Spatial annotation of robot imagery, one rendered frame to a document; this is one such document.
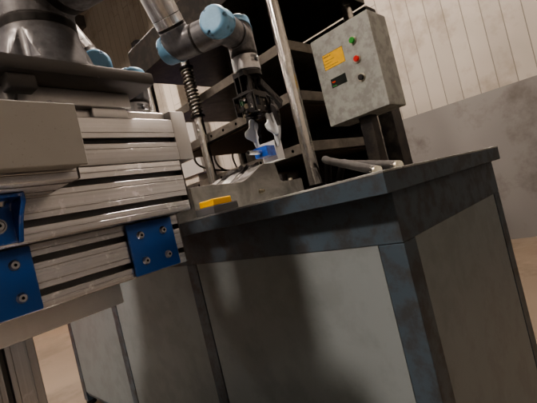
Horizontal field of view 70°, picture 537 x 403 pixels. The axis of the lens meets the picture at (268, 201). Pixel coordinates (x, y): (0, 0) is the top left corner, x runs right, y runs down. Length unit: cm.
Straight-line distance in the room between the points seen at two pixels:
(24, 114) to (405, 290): 61
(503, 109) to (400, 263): 327
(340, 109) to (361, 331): 118
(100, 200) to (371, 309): 51
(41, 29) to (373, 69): 131
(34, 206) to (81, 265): 12
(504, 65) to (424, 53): 68
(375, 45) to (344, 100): 25
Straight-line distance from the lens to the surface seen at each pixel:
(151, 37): 266
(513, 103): 390
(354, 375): 87
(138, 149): 66
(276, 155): 105
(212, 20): 101
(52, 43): 67
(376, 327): 78
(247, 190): 125
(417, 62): 412
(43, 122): 47
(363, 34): 177
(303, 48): 207
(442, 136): 398
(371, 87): 172
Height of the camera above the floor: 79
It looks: 1 degrees up
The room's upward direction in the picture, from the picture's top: 14 degrees counter-clockwise
